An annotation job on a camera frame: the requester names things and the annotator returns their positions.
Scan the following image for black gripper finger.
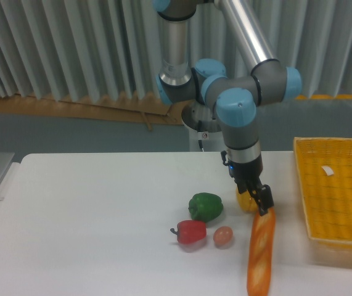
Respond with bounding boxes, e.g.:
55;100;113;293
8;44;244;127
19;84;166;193
248;184;274;216

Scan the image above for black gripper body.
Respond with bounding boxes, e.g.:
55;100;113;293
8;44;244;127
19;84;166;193
228;155;263;194

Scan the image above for yellow bell pepper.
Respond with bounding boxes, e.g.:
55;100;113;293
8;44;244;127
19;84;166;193
235;188;258;213

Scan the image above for orange baguette bread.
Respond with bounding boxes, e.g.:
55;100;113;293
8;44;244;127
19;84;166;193
247;208;276;295

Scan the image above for green bell pepper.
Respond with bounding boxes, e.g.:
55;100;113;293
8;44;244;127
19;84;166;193
188;192;224;223

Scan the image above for brown egg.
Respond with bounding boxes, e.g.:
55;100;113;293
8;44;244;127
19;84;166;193
213;226;233;247

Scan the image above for red bell pepper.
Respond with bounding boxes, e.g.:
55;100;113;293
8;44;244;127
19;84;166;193
170;220;207;245

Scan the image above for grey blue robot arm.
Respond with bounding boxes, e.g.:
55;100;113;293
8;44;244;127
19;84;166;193
152;1;302;215

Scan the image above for yellow woven basket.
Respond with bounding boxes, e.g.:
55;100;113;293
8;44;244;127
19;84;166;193
293;137;352;249

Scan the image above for white paper label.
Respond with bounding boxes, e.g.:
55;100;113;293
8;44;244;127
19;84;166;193
321;165;334;176

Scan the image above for brown cardboard sheet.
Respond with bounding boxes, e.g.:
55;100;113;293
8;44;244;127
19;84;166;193
0;92;189;131

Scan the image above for grey pleated curtain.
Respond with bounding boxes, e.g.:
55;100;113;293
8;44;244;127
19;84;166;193
0;1;352;102

